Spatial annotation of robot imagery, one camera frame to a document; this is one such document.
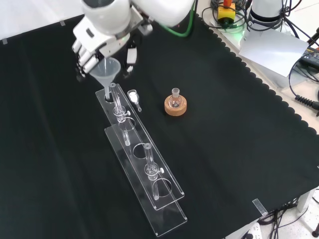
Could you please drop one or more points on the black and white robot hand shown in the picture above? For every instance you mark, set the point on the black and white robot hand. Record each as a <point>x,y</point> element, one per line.
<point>94,39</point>

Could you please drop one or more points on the translucent plastic funnel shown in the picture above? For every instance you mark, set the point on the translucent plastic funnel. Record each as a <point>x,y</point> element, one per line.
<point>106,71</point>

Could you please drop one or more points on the glass weighing funnel with powder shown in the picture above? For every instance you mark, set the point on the glass weighing funnel with powder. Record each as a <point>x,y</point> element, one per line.
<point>133,97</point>

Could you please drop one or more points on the clear acrylic funnel stand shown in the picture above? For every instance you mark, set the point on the clear acrylic funnel stand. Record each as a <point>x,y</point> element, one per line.
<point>142,171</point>

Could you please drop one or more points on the clear tape strip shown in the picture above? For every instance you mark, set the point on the clear tape strip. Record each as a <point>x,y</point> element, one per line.
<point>62,23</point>
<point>4,41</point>

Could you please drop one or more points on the small glass round-bottom flask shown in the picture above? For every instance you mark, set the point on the small glass round-bottom flask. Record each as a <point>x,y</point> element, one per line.
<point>175,100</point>

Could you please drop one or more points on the yellow emergency stop button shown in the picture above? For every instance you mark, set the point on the yellow emergency stop button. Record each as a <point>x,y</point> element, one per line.
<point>225,12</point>

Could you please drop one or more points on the black bench cloth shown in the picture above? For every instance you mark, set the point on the black bench cloth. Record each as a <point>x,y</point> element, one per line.
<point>224,139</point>

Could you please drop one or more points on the pale board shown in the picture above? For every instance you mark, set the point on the pale board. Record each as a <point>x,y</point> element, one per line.
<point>271,47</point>

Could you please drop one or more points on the black power adapter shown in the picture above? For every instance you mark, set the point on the black power adapter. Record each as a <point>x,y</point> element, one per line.
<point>311,57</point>

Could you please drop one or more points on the black tripod leg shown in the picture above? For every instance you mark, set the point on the black tripod leg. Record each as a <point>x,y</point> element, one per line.
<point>314,37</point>

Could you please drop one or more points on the white power strip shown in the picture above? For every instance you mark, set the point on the white power strip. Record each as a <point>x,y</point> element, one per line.
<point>253,231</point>

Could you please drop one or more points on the white table leg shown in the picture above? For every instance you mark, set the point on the white table leg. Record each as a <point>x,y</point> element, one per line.
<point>306,200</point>

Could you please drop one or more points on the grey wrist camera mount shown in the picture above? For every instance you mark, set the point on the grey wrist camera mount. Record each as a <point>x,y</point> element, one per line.
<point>144,26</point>

